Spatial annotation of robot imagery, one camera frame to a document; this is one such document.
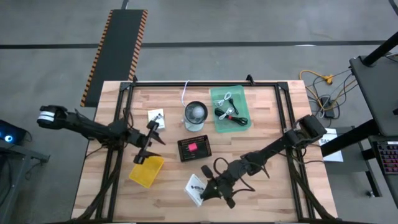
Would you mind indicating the black power adapter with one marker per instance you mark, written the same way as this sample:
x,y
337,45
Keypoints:
x,y
328,112

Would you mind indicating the black pole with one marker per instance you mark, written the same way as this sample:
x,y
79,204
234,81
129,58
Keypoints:
x,y
381,51

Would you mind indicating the backlit keyboard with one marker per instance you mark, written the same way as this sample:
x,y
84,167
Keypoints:
x,y
388,158

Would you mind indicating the grey metal stand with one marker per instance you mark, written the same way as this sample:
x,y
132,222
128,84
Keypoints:
x,y
18,155

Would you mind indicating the yellow plastic basket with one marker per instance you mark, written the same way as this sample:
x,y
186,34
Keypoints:
x,y
146,172

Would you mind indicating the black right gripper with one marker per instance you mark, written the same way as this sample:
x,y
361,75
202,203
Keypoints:
x,y
225,185

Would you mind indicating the translucent green plastic bin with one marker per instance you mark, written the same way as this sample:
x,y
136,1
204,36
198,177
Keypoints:
x,y
242,93

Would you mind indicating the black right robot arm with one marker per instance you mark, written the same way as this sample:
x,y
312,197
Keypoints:
x,y
280,144

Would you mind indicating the red cube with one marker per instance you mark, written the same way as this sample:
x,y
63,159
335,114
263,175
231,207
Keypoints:
x,y
192,147

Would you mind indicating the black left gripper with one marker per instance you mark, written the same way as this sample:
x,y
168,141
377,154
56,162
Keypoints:
x,y
141,138

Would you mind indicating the black hazard-striped floor mat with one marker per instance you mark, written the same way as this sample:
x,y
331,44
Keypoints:
x,y
118,46

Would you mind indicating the dark grey desk top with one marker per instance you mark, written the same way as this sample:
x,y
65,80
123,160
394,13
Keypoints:
x,y
379,93

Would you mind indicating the black plastic basket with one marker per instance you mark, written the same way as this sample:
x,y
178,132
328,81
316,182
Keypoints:
x,y
202,152

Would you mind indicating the black aluminium table frame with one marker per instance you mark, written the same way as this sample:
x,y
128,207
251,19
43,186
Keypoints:
x,y
202,84

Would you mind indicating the small white printed box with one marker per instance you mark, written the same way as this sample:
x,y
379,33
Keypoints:
x,y
150,112

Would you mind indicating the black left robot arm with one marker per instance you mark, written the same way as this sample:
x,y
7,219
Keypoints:
x,y
87,127

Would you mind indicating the grey desk fan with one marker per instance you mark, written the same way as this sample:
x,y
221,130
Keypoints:
x,y
196,113

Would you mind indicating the black computer with blue light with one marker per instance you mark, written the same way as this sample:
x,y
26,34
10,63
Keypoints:
x,y
12,133

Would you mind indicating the black desk frame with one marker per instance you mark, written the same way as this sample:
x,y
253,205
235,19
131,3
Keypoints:
x,y
348,138

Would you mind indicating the white paper sheet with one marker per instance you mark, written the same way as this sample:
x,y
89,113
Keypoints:
x,y
334,155

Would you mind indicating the large white printed box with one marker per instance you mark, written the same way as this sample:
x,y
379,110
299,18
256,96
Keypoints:
x,y
190,183

